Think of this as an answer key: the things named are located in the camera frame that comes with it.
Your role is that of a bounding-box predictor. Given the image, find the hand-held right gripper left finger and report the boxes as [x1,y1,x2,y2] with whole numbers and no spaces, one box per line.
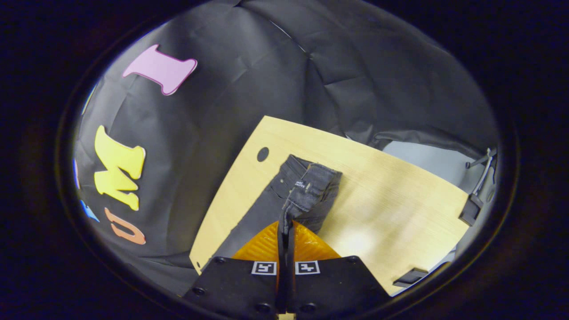
[182,221,286,320]

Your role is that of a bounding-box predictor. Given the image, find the dark grey jeans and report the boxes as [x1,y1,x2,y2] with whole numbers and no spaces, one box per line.
[205,154,343,272]

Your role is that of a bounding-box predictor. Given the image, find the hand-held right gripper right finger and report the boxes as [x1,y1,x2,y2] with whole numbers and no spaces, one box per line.
[287,221,393,320]

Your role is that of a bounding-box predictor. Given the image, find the thin metal stand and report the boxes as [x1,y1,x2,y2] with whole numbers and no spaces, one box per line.
[465,148,498,196]

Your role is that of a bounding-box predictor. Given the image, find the black backdrop cloth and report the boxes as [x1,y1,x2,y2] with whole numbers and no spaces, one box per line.
[71,0,498,298]

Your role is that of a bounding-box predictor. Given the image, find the black table bracket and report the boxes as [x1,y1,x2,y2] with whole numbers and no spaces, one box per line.
[459,194,484,227]
[393,268,430,288]

